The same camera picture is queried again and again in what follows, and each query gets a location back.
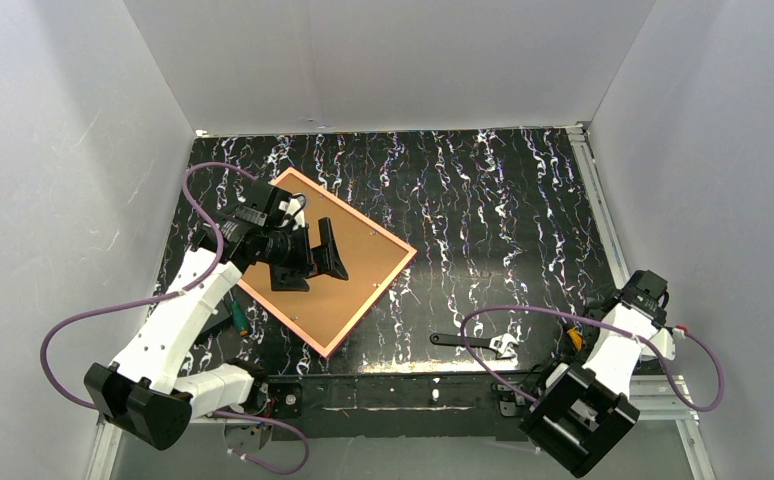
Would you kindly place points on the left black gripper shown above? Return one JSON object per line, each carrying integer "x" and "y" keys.
{"x": 305, "y": 254}

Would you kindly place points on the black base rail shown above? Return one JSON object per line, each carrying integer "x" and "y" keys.
{"x": 424, "y": 405}

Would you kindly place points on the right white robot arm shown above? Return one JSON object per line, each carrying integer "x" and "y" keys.
{"x": 584, "y": 408}

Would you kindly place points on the pink photo frame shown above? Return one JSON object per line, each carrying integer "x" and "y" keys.
{"x": 324, "y": 316}

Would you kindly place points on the black adjustable wrench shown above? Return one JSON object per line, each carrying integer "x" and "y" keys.
{"x": 504, "y": 345}

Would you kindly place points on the orange handled screwdriver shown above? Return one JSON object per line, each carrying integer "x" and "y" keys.
{"x": 576, "y": 336}

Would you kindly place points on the green handled screwdriver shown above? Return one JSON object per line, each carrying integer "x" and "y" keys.
{"x": 239, "y": 319}

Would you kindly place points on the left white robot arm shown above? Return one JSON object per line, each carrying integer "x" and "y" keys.
{"x": 140, "y": 391}

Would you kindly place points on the aluminium side rail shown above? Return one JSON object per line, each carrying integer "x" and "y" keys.
{"x": 612, "y": 252}

